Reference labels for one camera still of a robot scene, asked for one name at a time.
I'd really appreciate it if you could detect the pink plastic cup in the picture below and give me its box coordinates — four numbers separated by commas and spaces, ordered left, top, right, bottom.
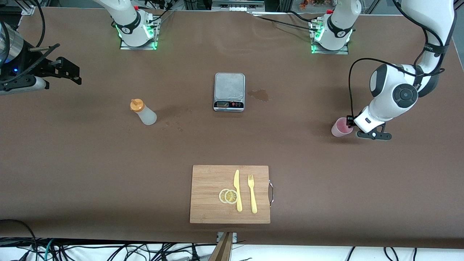
331, 117, 353, 137

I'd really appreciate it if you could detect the brown liquid spill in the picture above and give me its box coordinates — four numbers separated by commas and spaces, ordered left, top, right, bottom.
248, 89, 269, 102

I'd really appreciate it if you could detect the yellow plastic fork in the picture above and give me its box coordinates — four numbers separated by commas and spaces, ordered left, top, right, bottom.
248, 174, 258, 214

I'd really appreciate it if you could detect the red orange printed package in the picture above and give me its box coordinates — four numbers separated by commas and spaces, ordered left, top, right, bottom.
299, 0, 327, 10

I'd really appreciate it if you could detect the silver digital kitchen scale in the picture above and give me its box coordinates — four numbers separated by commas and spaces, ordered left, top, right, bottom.
213, 72, 246, 112

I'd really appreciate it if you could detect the yellow plastic knife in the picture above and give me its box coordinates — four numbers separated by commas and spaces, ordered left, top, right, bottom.
233, 169, 243, 212

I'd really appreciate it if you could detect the bamboo cutting board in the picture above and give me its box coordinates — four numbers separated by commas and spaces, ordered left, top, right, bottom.
190, 165, 271, 224

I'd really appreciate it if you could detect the white power strip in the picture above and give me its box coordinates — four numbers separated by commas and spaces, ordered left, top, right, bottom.
212, 1, 265, 12

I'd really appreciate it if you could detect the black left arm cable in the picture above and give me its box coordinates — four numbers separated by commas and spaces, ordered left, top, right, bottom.
348, 58, 446, 118

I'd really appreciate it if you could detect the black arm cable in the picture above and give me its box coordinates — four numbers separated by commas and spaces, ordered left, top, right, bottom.
348, 58, 446, 118
34, 0, 45, 48

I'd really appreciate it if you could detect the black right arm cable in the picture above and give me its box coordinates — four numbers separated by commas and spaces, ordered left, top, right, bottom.
34, 0, 45, 48

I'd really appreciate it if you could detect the aluminium frame profile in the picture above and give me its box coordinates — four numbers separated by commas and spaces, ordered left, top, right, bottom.
20, 0, 37, 16

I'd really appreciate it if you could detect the thick black cable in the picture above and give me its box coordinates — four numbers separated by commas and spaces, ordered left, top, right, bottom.
248, 11, 314, 31

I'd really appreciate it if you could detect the black cable loop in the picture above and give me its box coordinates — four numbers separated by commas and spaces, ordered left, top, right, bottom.
0, 219, 37, 261

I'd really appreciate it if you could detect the teal cable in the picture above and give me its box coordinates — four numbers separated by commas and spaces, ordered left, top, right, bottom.
34, 239, 55, 261

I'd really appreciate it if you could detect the wooden post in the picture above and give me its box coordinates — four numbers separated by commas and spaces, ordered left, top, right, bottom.
208, 232, 233, 261

